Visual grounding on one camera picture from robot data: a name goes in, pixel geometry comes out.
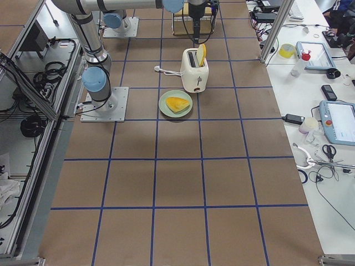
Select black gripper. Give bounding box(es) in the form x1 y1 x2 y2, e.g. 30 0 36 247
188 0 219 44

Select white two-slot toaster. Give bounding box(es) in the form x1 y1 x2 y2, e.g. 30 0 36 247
180 48 209 93

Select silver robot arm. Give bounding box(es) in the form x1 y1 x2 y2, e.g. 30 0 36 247
103 9 131 32
53 1 219 122

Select yellow bread slice in toaster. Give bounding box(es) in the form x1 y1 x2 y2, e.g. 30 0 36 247
196 44 206 67

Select grid-pattern wooden storage box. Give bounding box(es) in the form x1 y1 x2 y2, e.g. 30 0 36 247
171 5 217 36

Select light green round plate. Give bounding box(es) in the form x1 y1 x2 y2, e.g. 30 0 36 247
159 90 192 118

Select orange toast slice on plate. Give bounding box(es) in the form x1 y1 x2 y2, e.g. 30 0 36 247
165 97 190 113

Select yellow tape roll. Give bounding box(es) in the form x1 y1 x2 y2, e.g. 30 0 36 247
279 43 295 58

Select clear bottle red cap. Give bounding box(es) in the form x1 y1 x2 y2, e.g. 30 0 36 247
291 51 311 77

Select upper teach pendant tablet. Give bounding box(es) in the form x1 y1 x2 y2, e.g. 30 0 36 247
296 41 336 70

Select teach pendant tablet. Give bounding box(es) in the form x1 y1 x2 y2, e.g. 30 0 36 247
319 100 354 146
296 41 336 70

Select black power adapter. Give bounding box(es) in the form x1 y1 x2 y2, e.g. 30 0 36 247
282 114 305 125

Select black phone remote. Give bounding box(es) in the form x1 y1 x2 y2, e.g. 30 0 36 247
321 85 337 101

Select white paper cup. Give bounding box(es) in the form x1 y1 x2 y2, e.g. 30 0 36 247
298 117 319 134

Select lower teach pendant tablet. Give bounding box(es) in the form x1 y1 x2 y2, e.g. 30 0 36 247
319 100 354 146

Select white toaster power cord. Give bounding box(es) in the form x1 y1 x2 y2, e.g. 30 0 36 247
154 65 182 76

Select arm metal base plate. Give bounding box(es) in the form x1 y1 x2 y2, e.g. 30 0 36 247
103 14 139 38
80 87 129 122

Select aluminium frame post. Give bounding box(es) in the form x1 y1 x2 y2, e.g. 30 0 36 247
260 0 294 63

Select black handled scissors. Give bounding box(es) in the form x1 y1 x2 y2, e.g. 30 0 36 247
322 144 337 162

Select coiled black cable bundle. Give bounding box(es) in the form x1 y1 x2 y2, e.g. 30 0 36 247
20 114 45 138

